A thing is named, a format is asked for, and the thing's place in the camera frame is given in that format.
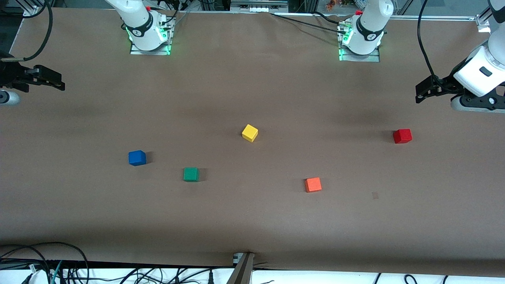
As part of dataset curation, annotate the red wooden cube block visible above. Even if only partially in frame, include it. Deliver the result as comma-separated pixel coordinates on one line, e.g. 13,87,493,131
393,129,413,144

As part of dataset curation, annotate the grey power strip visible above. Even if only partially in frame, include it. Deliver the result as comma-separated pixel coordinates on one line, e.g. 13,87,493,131
230,0,289,13

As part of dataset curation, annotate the yellow wooden cube block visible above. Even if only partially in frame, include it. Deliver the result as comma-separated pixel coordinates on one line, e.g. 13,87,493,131
241,124,259,143

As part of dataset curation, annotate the blue wooden cube block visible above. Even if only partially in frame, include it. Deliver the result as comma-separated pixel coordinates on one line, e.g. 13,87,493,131
128,150,147,166

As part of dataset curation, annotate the black looped cable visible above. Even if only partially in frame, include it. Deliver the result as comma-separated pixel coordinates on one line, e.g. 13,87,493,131
0,241,90,284

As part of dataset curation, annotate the teal cable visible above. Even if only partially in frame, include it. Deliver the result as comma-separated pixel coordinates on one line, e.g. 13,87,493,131
50,260,64,284

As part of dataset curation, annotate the brown paper table cover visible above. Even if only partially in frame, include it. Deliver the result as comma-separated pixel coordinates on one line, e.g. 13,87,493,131
0,7,505,277

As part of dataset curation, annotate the aluminium frame corner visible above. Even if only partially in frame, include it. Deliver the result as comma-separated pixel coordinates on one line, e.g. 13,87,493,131
22,0,46,17
475,14,492,33

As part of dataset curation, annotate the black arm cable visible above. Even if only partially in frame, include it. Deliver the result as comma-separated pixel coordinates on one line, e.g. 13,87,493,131
417,0,439,81
23,0,54,62

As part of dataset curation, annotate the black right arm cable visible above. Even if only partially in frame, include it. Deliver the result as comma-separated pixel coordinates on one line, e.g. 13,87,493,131
23,0,54,62

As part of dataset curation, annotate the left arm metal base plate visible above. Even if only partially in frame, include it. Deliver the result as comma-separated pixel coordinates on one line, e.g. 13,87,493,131
339,43,381,63

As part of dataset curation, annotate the black cable on table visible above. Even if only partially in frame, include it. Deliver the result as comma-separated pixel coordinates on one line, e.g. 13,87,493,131
270,12,348,34

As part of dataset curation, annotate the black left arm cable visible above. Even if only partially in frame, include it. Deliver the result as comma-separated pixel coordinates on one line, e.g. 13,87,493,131
417,0,439,81

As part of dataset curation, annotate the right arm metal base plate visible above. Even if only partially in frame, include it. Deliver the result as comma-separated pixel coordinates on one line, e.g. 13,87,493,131
130,18,171,56

